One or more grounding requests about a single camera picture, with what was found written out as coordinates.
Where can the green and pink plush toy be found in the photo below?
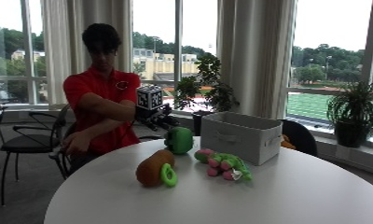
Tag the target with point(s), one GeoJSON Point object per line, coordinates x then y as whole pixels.
{"type": "Point", "coordinates": [226, 163]}

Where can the white curtain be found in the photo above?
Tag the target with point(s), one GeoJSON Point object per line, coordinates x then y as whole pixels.
{"type": "Point", "coordinates": [87, 18]}
{"type": "Point", "coordinates": [258, 56]}

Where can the orange plush toy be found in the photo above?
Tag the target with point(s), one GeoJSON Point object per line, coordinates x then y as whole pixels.
{"type": "Point", "coordinates": [287, 142]}

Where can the spiky potted plant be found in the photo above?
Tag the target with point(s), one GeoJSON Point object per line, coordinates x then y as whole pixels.
{"type": "Point", "coordinates": [355, 115]}

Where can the tall leafy potted plant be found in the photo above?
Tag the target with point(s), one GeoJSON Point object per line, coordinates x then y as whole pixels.
{"type": "Point", "coordinates": [210, 84]}

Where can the white fabric storage box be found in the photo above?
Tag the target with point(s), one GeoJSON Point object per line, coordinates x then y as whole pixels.
{"type": "Point", "coordinates": [240, 137]}

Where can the white marker cube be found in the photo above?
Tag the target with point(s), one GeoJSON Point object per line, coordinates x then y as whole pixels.
{"type": "Point", "coordinates": [150, 97]}

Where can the the person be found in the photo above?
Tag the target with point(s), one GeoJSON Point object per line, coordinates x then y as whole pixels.
{"type": "Point", "coordinates": [99, 93]}

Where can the brown kiwi plush toy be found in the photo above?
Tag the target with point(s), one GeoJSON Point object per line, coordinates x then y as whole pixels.
{"type": "Point", "coordinates": [154, 168]}

